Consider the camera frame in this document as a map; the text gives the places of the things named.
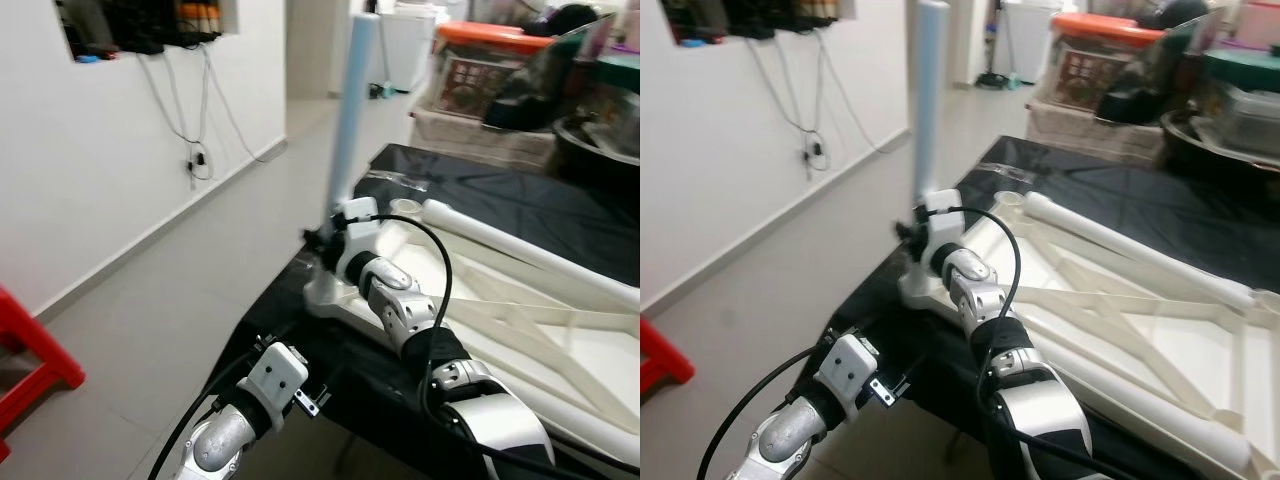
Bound white plastic children table top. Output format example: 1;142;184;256
303;195;641;466
898;190;1280;476

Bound orange lid storage box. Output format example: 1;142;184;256
1040;10;1166;111
425;20;556;116

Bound black glossy bag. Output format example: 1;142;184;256
1095;5;1226;123
483;5;616;131

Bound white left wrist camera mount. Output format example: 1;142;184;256
240;342;311;421
815;333;883;413

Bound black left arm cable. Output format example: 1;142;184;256
148;340;266;480
695;335;831;480

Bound black wall cables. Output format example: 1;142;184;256
140;50;286;186
745;40;886;181

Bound dark green round lid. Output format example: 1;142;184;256
1205;48;1280;91
600;55;641;96

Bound black table cloth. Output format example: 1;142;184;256
820;135;1280;480
205;143;641;480

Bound beige cloth covered bench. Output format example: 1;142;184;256
410;105;561;171
1025;100;1166;166

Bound red plastic stool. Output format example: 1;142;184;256
640;318;696;406
0;285;89;461

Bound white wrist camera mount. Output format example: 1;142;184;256
915;205;966;271
325;197;386;276
240;342;311;421
815;333;883;413

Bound black network devices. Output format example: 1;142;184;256
660;0;856;46
55;0;241;63

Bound clear plastic storage box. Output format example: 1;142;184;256
1215;85;1280;151
600;90;641;141

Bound white cabinet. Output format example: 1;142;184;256
380;5;441;96
995;0;1061;86

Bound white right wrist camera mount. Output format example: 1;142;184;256
915;205;966;271
325;197;386;276

